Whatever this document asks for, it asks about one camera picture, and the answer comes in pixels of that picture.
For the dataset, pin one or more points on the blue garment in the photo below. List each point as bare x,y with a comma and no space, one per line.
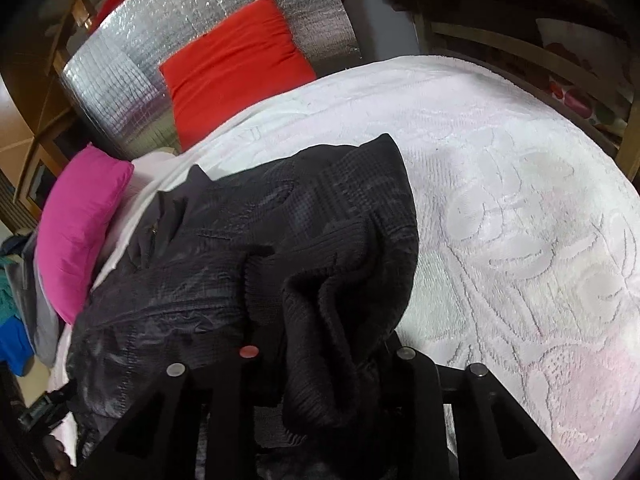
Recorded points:
15,348

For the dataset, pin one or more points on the black jacket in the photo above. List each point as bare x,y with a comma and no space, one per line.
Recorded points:
312,255

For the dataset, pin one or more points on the magenta pillow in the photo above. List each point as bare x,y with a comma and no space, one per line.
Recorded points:
73,226

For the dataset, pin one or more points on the red pillow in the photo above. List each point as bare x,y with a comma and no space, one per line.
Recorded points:
247,58

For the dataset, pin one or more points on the white embossed bed blanket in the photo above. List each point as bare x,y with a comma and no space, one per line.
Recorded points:
529,234

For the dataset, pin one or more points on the grey garment pile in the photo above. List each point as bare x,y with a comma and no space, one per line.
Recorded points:
42,324

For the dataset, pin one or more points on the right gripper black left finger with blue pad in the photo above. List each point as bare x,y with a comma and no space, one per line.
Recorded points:
212,422

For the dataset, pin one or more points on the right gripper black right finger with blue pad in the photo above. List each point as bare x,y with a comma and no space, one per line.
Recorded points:
460,423

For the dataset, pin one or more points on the teal garment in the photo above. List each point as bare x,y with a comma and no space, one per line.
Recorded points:
8,308

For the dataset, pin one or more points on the brown wooden cabinet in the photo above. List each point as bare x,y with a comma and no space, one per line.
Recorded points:
32,119

